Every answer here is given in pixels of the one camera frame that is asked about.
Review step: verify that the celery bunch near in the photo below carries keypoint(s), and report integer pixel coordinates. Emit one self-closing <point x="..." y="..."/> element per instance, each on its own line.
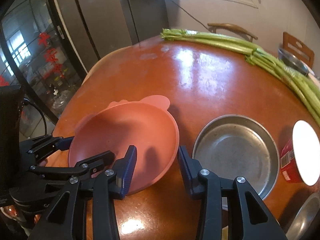
<point x="302" y="86"/>

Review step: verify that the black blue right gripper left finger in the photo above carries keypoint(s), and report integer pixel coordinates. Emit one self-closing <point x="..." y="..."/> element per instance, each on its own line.
<point x="69" y="222"/>

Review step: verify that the wooden chair with slats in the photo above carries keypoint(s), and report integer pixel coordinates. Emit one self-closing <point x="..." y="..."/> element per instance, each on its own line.
<point x="298" y="49"/>

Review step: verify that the steel pot in background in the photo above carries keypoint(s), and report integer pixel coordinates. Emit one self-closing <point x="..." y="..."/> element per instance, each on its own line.
<point x="292" y="61"/>

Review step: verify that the celery bunch far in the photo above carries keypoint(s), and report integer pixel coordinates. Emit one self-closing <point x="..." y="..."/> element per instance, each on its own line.
<point x="215" y="40"/>

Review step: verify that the pink silicone bowl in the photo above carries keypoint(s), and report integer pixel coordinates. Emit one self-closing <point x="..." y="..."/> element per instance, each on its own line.
<point x="146" y="124"/>

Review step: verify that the celery bunch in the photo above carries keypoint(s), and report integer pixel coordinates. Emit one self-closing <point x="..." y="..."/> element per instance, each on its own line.
<point x="215" y="40"/>
<point x="302" y="86"/>

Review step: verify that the curved wooden chair back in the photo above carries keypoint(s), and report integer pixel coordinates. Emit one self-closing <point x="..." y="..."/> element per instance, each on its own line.
<point x="212" y="27"/>

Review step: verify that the white red bowl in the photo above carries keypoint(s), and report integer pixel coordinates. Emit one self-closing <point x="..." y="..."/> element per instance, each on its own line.
<point x="299" y="158"/>

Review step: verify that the grey refrigerator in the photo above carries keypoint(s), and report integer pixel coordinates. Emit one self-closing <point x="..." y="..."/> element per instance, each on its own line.
<point x="97" y="27"/>

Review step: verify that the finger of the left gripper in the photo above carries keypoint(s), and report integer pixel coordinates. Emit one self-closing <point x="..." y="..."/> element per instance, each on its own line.
<point x="83" y="169"/>
<point x="44" y="146"/>

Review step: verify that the glass door cabinet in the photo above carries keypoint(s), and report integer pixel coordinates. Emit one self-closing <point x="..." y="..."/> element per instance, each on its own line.
<point x="32" y="55"/>

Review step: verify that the large steel bowl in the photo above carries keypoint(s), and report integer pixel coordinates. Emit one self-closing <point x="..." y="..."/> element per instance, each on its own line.
<point x="306" y="220"/>

